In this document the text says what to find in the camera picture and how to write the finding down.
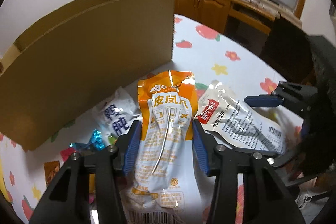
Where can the white red-label snack packet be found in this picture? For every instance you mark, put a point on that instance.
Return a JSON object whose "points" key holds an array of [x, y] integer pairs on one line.
{"points": [[236, 119]]}

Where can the small brown snack packet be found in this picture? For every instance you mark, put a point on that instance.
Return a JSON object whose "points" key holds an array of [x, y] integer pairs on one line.
{"points": [[52, 174]]}

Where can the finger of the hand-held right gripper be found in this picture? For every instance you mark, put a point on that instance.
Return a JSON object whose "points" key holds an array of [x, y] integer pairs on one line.
{"points": [[282, 160], [262, 101]]}

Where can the wooden cabinet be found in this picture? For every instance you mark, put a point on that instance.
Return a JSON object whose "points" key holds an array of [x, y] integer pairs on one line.
{"points": [[210, 3]]}

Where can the fruit print bed sheet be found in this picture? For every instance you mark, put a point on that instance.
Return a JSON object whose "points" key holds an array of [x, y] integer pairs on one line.
{"points": [[244, 74]]}

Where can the blue candy wrapper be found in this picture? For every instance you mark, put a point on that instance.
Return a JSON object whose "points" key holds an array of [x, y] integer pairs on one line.
{"points": [[95, 138]]}

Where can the white blue snack packet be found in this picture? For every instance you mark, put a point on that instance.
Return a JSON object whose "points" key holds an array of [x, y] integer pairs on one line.
{"points": [[118, 113]]}

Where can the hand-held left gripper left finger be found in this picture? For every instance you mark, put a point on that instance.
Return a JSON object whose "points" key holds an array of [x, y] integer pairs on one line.
{"points": [[133, 145]]}

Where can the cardboard box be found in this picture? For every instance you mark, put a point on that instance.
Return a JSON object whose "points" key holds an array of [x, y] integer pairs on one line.
{"points": [[92, 56]]}

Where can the person's right forearm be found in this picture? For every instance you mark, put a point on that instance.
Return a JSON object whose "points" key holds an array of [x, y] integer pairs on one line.
{"points": [[317, 148]]}

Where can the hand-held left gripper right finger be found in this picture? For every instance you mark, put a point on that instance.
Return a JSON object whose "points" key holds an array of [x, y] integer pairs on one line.
{"points": [[200, 150]]}

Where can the orange snack packet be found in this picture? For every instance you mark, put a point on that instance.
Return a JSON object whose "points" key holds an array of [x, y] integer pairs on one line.
{"points": [[168, 134]]}

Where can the dark chair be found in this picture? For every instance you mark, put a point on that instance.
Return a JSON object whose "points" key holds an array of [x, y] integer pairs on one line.
{"points": [[283, 43]]}

